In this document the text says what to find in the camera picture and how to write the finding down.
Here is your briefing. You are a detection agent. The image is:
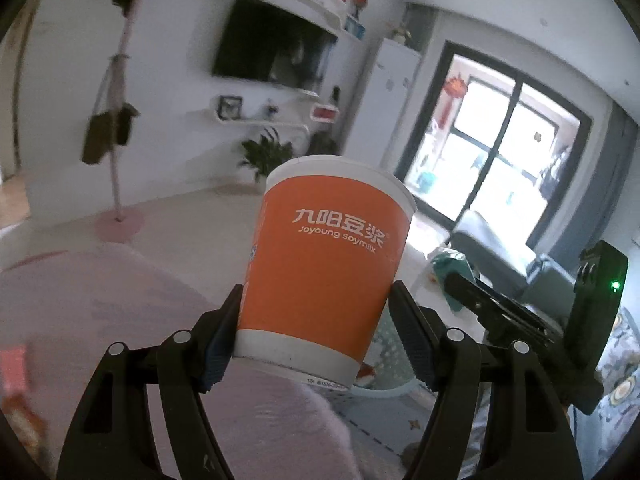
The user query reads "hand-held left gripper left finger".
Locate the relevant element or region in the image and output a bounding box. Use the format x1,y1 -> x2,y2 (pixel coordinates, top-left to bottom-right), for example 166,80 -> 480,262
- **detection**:
56,284 -> 246,480

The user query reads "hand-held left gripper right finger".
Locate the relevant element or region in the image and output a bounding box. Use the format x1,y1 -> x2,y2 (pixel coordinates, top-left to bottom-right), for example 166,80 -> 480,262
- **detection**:
389,280 -> 583,480

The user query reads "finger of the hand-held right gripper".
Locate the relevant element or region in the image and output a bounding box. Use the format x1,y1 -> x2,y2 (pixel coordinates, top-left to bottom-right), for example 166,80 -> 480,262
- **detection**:
479,310 -> 557,348
444,270 -> 549,334

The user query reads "teal plastic basket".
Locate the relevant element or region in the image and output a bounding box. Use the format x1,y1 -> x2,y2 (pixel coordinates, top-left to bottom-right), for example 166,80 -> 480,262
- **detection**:
352,305 -> 442,397

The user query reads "orange paper cup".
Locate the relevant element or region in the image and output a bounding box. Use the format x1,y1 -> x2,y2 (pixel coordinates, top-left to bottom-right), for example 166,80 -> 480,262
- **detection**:
232,155 -> 417,391

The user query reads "teal white bag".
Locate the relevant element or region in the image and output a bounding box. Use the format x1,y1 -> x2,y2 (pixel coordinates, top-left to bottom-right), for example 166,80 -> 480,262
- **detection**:
427,247 -> 477,312

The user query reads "grey sofa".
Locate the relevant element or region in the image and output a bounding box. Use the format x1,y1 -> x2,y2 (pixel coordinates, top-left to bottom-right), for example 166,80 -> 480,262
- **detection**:
449,209 -> 577,312

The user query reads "grey patterned floor mat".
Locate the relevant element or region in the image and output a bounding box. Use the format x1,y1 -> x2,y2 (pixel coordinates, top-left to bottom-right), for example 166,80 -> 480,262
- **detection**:
320,380 -> 442,477

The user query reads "floral patterned cloth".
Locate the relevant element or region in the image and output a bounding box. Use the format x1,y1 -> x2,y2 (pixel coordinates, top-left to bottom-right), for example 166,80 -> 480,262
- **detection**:
570,304 -> 640,478

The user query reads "sliding glass door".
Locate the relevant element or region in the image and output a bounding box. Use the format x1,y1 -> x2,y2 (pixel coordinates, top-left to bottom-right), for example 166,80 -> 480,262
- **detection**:
394,39 -> 597,254

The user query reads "green potted plant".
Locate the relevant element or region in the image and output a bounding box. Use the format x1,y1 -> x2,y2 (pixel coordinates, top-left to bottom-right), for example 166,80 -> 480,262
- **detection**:
239,127 -> 296,194

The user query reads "red knot decoration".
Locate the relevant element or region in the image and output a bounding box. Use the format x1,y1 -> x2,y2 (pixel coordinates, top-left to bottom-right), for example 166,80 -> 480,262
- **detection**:
442,73 -> 469,129

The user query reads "pink coat rack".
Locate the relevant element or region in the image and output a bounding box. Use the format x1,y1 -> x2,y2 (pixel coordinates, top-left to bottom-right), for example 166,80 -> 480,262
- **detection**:
94,0 -> 157,244

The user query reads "dark guitar bag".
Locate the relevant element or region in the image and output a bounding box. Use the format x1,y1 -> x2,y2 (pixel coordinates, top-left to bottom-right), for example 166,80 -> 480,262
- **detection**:
305,131 -> 339,157

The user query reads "white refrigerator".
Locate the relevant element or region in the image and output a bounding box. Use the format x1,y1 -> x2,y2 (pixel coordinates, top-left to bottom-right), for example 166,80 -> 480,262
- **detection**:
344,37 -> 424,174

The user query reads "small black bag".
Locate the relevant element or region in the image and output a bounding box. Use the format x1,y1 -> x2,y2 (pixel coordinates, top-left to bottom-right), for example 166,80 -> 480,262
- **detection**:
113,102 -> 140,147

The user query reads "olive tote bag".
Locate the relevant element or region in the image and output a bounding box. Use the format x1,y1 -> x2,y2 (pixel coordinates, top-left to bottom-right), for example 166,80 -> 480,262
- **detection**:
80,66 -> 121,166

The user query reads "grey curtain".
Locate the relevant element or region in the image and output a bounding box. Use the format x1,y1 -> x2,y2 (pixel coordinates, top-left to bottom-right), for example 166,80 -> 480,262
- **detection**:
402,2 -> 441,54

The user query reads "white curved wall shelf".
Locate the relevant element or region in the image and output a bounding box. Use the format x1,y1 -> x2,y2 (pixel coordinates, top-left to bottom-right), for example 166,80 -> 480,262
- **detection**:
202,95 -> 344,129

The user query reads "butterfly picture frame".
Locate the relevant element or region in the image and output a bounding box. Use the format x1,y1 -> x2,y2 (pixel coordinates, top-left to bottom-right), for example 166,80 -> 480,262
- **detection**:
219,94 -> 244,120

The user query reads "wall television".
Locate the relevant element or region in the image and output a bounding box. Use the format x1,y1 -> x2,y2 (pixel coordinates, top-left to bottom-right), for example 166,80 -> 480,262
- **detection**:
212,0 -> 340,97

